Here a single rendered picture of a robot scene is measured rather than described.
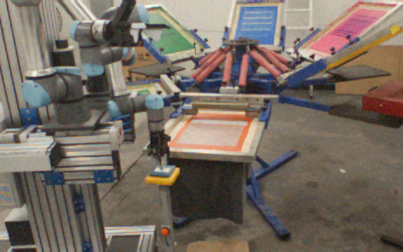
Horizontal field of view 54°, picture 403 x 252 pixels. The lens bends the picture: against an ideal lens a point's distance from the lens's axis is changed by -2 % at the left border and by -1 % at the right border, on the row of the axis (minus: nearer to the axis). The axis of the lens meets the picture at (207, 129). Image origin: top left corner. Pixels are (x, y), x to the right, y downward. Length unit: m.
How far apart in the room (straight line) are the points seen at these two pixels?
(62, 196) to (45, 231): 0.25
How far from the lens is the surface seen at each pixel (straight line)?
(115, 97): 1.82
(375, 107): 2.58
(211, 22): 6.72
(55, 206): 2.25
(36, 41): 1.65
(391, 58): 6.67
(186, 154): 2.04
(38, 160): 1.77
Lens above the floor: 1.82
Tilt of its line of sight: 21 degrees down
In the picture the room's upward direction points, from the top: 3 degrees counter-clockwise
